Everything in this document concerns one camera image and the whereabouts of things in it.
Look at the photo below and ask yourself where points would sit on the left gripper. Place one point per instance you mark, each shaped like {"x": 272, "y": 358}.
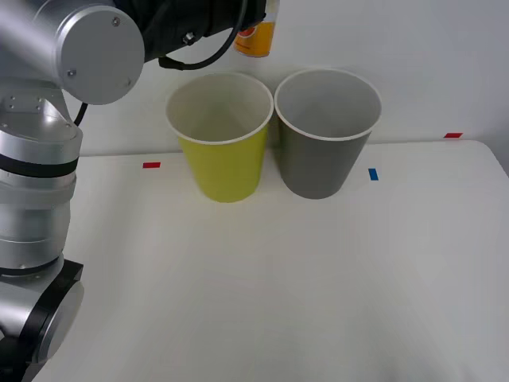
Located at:
{"x": 230, "y": 14}

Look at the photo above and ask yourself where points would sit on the orange and white drink can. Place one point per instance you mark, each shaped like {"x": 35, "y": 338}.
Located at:
{"x": 258, "y": 40}

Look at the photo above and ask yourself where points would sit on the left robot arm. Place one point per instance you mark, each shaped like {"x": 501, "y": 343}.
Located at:
{"x": 99, "y": 51}

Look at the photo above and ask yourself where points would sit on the yellow-green plastic bin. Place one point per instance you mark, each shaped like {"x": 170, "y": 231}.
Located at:
{"x": 226, "y": 171}

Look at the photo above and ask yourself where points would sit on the grey plastic bin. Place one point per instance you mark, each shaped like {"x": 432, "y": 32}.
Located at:
{"x": 318, "y": 167}

